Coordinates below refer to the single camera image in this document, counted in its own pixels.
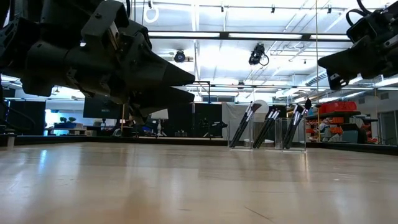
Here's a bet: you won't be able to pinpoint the black overhead beam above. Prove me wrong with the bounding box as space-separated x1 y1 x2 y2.
148 30 351 41

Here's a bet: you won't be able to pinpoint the white hanging ring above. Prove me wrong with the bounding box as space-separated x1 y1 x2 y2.
143 5 160 24

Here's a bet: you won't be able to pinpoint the black partition panel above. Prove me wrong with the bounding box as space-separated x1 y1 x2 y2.
6 99 47 136

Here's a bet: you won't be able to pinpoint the large round-head makeup brush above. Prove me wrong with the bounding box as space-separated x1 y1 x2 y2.
282 105 304 149

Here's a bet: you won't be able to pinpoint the grey cloth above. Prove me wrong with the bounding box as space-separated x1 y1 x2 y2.
221 102 253 141

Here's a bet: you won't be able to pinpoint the white-shade table lamp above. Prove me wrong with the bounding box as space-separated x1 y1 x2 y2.
150 108 170 138

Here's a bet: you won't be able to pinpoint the black monitor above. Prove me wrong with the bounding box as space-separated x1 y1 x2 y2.
83 95 124 121

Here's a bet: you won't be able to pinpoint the round black ceiling camera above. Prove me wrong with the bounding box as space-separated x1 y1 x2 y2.
173 50 187 64

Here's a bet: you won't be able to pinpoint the small white globe lamp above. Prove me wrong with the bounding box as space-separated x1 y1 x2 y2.
244 99 275 147

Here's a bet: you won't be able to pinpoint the black hanging camera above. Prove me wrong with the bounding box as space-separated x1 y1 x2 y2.
248 42 270 67

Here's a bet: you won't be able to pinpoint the storage shelf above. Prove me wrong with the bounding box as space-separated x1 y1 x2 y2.
306 111 379 144

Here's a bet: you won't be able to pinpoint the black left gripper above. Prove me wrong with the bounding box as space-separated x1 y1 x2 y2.
66 0 196 124

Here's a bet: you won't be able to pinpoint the black metal table frame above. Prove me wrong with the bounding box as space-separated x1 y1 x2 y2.
0 133 398 156

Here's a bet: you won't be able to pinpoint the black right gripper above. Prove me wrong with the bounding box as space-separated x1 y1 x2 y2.
317 6 398 91

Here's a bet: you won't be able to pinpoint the red storage bins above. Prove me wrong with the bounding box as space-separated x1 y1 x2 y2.
318 100 358 115

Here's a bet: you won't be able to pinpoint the clear acrylic brush organizer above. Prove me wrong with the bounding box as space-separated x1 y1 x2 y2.
228 117 308 152

